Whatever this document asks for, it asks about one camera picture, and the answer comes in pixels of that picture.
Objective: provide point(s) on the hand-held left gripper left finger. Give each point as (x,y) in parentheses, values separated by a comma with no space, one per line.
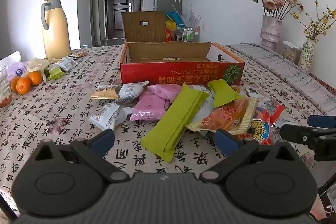
(101,140)

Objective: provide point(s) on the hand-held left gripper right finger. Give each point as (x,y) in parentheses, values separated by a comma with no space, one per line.
(227,141)

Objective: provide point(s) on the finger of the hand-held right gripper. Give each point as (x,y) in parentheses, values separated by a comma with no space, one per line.
(321,120)
(296,133)

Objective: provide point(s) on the orange packet with striped border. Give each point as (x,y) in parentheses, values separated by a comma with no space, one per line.
(231,115)

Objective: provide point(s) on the short green snack packet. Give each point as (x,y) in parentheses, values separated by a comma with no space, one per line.
(223,92)

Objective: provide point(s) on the long green snack packet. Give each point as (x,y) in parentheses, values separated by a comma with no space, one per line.
(178,119)

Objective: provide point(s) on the pink snack packet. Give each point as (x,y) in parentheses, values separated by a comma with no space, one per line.
(148,106)
(165,91)

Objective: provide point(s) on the red cardboard box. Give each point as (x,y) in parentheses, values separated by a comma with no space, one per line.
(170,74)

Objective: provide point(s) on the red snack packet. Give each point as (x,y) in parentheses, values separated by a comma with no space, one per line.
(267,113)

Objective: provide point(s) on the brown orange snack packet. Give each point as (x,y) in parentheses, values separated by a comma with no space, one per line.
(105,92)

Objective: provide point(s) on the calligraphy print tablecloth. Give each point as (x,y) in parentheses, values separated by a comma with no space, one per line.
(65,103)

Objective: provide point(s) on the grey patterned quilt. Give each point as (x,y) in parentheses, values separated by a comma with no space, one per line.
(288,69)

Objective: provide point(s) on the small floral vase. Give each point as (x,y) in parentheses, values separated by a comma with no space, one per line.
(306,56)

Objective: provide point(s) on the clear plastic container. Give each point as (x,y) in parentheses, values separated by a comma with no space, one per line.
(291,53)

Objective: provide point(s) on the light green snack packet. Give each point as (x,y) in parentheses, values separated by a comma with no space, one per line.
(55,73)

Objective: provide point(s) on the small orange snack packet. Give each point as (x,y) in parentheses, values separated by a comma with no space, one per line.
(78,55)

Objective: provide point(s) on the orange fruit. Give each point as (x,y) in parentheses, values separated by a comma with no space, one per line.
(14,85)
(35,77)
(23,86)

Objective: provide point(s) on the yellow flower branches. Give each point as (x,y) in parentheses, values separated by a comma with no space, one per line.
(319,27)

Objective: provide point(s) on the cream crumpled wrapper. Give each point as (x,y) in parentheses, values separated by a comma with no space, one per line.
(36,64)

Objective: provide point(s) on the pink ribbed vase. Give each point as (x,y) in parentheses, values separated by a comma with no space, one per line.
(270,32)

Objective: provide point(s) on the glass jar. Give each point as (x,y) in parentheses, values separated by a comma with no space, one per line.
(4,92)

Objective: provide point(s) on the yellow thermos jug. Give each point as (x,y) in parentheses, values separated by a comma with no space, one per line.
(56,35)

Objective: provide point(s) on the black stand leg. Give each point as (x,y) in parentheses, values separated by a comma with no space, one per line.
(5,205)

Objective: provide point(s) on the white and purple plastic bag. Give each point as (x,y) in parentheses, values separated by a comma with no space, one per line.
(13,64)

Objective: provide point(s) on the wooden chair back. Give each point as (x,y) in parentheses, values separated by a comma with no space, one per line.
(141,29)

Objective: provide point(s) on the red bag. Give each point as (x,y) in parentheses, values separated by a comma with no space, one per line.
(168,35)

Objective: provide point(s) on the pale artificial reeds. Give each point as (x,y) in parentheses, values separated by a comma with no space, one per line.
(193,16)

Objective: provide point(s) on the yellow bag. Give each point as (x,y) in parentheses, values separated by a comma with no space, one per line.
(170,24)

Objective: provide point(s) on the dark brown door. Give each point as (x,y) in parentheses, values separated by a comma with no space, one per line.
(123,8)

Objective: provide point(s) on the blue plastic item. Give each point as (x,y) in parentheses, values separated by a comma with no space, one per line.
(174,16)

